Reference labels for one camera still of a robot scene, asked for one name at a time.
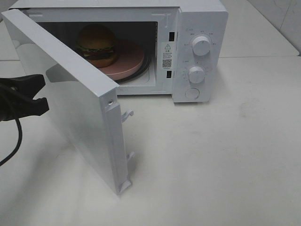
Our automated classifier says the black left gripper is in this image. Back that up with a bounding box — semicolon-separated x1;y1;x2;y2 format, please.
0;74;49;121

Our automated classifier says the burger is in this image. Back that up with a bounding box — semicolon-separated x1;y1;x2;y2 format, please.
75;24;118;68

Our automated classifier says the pink plate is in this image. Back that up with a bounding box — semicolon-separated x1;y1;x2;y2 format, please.
100;40;144;81

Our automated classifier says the round door release button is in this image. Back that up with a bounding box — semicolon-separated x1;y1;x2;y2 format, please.
185;88;199;100

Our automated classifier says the glass turntable plate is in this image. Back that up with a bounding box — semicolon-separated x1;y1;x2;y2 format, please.
115;55;151;84

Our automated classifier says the warning label sticker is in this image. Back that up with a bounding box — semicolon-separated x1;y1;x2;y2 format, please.
161;41;175;70

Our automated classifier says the white microwave oven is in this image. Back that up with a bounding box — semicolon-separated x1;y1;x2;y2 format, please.
8;0;228;102

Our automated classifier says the white lower microwave knob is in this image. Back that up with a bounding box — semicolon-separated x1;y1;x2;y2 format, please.
188;66;206;84

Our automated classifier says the white microwave knob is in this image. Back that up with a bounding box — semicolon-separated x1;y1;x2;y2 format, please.
191;34;212;57
188;66;206;84

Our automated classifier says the white upper microwave knob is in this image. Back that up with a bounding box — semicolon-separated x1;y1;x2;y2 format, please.
191;34;212;57

